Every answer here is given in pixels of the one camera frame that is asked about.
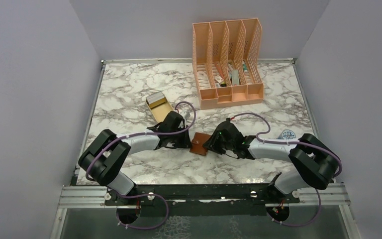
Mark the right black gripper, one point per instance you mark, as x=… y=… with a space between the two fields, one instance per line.
x=212 y=144

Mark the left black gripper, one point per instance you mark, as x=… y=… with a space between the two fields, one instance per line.
x=185 y=142

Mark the brown leather card holder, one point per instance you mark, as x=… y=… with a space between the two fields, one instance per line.
x=197 y=143

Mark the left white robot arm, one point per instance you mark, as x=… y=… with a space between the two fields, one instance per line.
x=105 y=156

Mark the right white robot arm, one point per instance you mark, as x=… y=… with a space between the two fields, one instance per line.
x=314 y=165

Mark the tan oval card tray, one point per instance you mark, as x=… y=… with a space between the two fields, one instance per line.
x=160 y=109

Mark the small box in organizer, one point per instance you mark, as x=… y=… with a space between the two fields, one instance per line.
x=219 y=81

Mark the green white tube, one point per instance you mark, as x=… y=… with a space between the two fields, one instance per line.
x=245 y=69

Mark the orange plastic file organizer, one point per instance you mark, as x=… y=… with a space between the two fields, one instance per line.
x=218 y=47

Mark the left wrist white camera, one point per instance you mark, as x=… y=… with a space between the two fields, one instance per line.
x=185 y=114

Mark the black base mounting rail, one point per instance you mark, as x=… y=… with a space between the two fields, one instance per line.
x=197 y=200

